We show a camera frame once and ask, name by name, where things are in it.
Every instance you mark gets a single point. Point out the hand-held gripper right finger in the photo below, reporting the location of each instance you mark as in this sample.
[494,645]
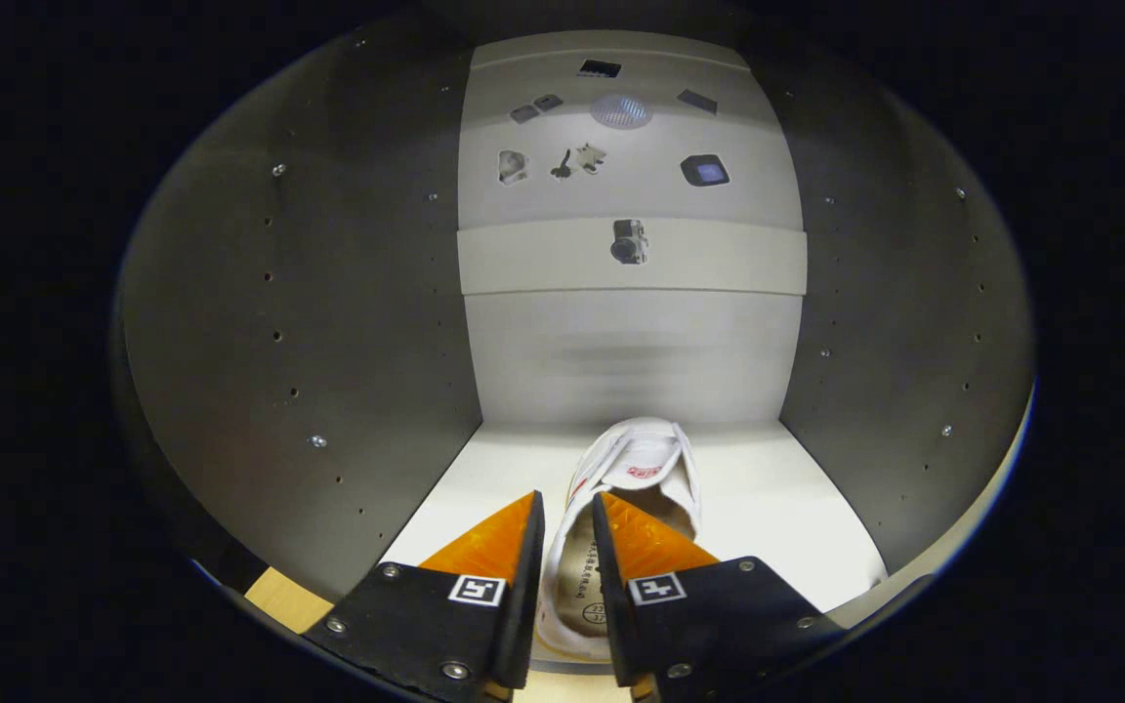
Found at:
[611,605]

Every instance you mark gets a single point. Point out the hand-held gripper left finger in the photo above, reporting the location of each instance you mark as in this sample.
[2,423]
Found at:
[521,605]

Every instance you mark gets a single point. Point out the white canvas shoe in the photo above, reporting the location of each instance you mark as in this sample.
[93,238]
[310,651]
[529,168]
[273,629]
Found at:
[641,459]

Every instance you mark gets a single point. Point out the dark grey shoe cabinet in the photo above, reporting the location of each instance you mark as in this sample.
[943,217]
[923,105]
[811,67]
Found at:
[328,342]

